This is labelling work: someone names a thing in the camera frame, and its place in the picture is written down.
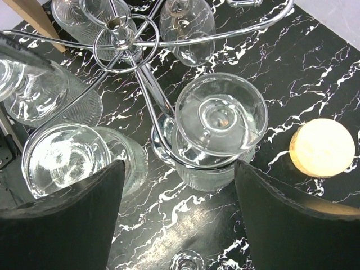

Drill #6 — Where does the ribbed glass goblet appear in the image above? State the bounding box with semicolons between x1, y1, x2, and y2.
51;1;137;61

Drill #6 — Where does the clear smooth wine glass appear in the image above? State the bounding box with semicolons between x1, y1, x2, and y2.
159;0;216;67

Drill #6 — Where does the frosted short goblet front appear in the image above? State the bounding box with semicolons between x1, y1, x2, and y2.
21;123;149;199

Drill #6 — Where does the patterned glass goblet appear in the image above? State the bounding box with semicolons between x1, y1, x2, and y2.
173;72;268;192

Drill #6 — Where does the wooden shelf unit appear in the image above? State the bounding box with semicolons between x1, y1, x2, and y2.
4;0;59;39

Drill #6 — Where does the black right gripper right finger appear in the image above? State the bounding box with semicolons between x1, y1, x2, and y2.
235;160;359;269

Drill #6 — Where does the clear patterned short goblet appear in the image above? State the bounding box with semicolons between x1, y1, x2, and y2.
0;42;104;129

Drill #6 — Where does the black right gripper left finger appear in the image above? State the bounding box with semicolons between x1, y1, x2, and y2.
1;160;125;269

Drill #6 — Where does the chrome wine glass rack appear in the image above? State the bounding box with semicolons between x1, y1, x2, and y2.
0;0;295;169

